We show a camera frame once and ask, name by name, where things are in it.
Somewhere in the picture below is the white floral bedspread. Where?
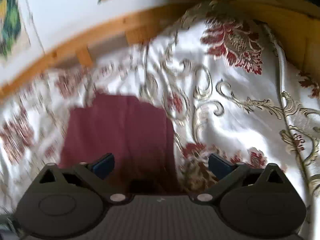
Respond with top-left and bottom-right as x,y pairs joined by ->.
1,4 -> 319,212

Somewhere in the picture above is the colourful floral wall cloth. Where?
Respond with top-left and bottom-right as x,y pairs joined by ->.
1,0 -> 30,65

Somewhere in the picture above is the wooden bed frame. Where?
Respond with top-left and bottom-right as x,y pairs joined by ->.
1,0 -> 319,99

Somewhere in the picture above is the maroon knit sweater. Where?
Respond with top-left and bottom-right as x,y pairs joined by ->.
59,94 -> 183,195

